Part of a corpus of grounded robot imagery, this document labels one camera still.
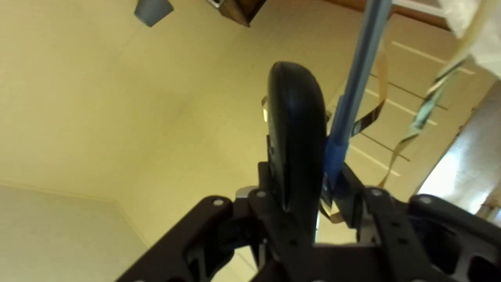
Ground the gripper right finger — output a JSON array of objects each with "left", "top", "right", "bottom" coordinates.
[{"left": 327, "top": 164, "right": 501, "bottom": 282}]

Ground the blue grey pole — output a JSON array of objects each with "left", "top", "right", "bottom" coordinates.
[{"left": 323, "top": 0, "right": 393, "bottom": 188}]

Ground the black remote control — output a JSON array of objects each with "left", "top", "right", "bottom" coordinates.
[{"left": 267, "top": 61, "right": 328, "bottom": 245}]

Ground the green ribbon strip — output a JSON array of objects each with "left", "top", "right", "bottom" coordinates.
[{"left": 377, "top": 59, "right": 468, "bottom": 188}]

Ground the white plastic bag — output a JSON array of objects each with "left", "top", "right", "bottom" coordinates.
[{"left": 438, "top": 0, "right": 501, "bottom": 80}]

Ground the brown wooden box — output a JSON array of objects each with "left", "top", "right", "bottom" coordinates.
[{"left": 205, "top": 0, "right": 267, "bottom": 28}]

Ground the stainless steel appliance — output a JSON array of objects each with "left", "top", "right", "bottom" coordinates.
[{"left": 414, "top": 80, "right": 501, "bottom": 228}]

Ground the grey cup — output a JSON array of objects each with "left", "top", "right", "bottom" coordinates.
[{"left": 134, "top": 0, "right": 174, "bottom": 27}]

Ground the tan ribbon strip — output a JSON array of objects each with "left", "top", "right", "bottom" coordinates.
[{"left": 351, "top": 49, "right": 389, "bottom": 137}]

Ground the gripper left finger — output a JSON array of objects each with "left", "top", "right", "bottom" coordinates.
[{"left": 115, "top": 135, "right": 314, "bottom": 282}]

